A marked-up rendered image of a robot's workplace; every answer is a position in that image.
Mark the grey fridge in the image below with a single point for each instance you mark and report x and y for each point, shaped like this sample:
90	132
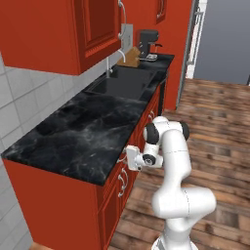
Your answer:
221	39

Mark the red tall cupboard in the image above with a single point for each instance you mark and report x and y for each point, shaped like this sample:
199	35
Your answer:
177	49

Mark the silver tap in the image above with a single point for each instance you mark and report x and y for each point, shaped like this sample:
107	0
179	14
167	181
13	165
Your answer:
107	66

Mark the wooden knife block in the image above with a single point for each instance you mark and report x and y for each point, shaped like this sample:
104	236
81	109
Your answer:
131	57

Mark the red base cupboard run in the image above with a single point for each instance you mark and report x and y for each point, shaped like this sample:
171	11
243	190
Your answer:
58	208

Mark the black coffee machine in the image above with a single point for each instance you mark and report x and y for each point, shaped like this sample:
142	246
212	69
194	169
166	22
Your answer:
147	40

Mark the red wall cupboard door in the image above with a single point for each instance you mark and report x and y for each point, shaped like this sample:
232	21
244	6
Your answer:
97	26

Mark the red base cupboard door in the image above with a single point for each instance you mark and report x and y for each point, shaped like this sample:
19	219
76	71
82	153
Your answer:
109	218

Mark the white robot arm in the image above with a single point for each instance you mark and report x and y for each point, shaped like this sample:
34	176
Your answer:
172	169

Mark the red drawer front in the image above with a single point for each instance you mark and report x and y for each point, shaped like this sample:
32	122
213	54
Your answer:
114	174

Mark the grey wall plate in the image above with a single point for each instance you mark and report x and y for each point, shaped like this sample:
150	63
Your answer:
127	34

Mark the red wall cupboard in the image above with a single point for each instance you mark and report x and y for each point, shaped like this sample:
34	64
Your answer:
39	32

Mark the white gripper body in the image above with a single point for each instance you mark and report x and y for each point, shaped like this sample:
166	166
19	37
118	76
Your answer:
132	158

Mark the narrow red cupboard door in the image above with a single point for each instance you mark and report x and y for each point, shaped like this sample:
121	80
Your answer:
161	9

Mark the black sink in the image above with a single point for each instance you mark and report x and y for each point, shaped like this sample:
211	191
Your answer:
125	83

